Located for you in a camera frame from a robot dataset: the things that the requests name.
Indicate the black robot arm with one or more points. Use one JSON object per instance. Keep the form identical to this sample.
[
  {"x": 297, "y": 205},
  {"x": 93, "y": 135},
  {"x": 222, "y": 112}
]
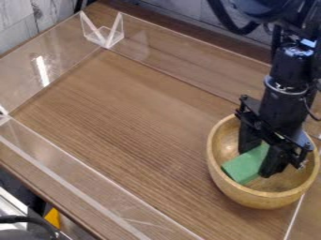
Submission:
[{"x": 295, "y": 36}]

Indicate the yellow label sticker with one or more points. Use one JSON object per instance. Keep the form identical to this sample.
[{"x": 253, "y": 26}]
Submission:
[{"x": 52, "y": 218}]

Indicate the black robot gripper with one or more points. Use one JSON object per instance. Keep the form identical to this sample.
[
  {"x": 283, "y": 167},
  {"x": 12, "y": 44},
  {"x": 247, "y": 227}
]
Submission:
[{"x": 271, "y": 121}]

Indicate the green rectangular block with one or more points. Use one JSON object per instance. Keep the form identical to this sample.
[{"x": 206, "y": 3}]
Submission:
[{"x": 242, "y": 168}]

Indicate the clear acrylic front wall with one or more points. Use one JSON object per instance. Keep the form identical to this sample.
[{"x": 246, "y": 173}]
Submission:
[{"x": 108, "y": 172}]

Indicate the brown wooden bowl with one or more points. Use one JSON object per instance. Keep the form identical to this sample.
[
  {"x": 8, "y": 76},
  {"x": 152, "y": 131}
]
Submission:
[{"x": 262, "y": 193}]

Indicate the clear acrylic corner bracket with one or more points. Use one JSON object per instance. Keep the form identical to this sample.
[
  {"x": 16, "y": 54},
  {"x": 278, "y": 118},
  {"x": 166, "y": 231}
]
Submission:
[{"x": 103, "y": 36}]

